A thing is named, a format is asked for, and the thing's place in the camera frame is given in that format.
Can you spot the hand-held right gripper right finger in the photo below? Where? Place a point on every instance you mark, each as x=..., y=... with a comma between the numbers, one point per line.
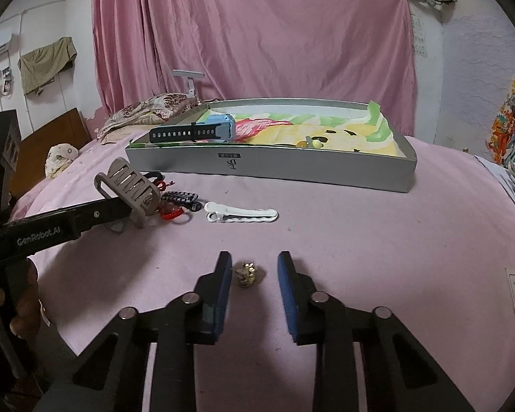
x=288, y=300

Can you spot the colourful wall poster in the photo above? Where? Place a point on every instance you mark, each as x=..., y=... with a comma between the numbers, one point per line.
x=513, y=124

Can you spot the beige plush toy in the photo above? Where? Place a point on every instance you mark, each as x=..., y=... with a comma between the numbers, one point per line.
x=60, y=158

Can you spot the taupe hair claw clip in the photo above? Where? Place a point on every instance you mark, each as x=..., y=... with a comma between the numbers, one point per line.
x=128, y=184

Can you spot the pink curtain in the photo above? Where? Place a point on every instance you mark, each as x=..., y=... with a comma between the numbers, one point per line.
x=261, y=43

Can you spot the white desk lamp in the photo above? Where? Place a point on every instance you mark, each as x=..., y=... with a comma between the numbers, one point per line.
x=189, y=75

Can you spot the pink bed sheet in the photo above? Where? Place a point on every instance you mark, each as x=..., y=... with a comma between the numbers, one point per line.
x=390, y=244

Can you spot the grey shallow box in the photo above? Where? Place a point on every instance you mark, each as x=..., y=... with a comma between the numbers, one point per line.
x=283, y=165

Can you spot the person's left hand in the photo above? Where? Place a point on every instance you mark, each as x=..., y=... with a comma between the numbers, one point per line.
x=25, y=317

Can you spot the wooden headboard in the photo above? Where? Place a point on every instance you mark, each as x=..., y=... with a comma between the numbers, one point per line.
x=55, y=137

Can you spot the wall photos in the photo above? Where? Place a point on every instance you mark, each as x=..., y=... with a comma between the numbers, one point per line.
x=2, y=81

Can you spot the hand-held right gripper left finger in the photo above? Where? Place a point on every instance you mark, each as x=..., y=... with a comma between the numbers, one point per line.
x=221, y=300

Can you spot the hanging khaki garment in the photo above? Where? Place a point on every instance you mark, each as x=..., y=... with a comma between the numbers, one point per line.
x=43, y=68

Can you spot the wall calendar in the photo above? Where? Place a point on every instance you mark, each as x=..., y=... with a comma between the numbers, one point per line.
x=419, y=36

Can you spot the white plastic hair clip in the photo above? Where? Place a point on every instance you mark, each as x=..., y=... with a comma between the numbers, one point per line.
x=240, y=213

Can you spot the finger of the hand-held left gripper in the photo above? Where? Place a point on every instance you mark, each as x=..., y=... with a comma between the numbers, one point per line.
x=103, y=213

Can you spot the black patterned hair clip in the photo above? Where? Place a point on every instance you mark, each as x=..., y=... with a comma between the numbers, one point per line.
x=180, y=199

